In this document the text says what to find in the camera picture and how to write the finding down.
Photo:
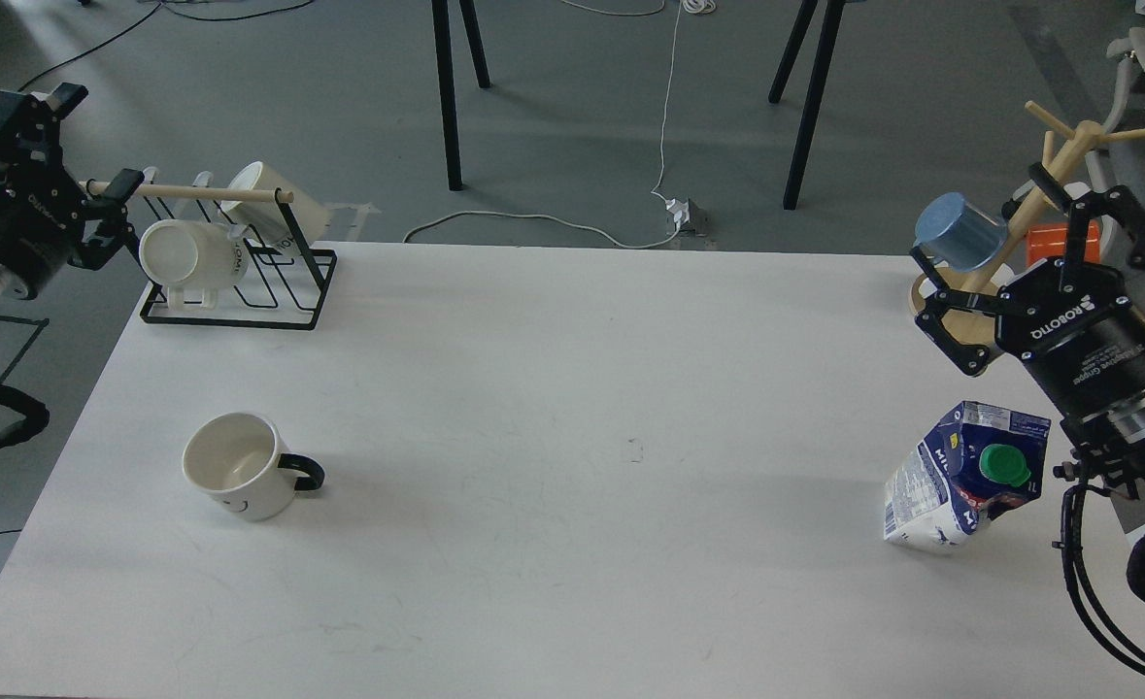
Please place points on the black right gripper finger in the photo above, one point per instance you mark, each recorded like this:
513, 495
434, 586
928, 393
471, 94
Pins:
1117, 202
959, 322

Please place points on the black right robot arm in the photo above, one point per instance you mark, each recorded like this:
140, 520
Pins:
1108, 459

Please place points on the orange mug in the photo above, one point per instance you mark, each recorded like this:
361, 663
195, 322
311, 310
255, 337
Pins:
1048, 240

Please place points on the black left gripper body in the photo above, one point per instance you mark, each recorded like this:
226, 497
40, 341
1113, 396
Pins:
40, 223

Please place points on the black wire cup rack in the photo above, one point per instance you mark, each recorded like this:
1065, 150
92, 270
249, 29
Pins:
276, 293

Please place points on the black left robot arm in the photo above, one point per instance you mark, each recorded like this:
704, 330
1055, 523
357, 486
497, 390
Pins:
30, 417

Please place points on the black table leg pair right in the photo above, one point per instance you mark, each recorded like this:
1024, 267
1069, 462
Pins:
815, 91

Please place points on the wooden mug tree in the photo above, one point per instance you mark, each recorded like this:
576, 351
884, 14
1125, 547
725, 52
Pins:
1066, 152

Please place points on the white power strip plug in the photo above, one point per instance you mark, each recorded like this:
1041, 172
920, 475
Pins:
688, 218

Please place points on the white smiley mug black handle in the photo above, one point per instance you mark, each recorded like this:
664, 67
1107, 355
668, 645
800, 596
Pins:
243, 464

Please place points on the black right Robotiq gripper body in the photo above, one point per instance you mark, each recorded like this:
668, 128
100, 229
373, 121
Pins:
1082, 340

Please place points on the blue white milk carton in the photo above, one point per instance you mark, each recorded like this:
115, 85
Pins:
976, 463

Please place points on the cream mug front on rack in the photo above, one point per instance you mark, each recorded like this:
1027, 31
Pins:
186, 256

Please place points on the cream mug on rack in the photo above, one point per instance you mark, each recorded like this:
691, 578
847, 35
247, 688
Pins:
186, 256
265, 216

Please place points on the blue mug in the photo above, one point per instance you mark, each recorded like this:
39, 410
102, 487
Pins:
955, 231

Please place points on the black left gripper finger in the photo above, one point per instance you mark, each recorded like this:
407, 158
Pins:
30, 131
113, 232

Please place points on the cream mug rear on rack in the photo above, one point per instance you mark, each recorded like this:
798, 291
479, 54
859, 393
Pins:
265, 216

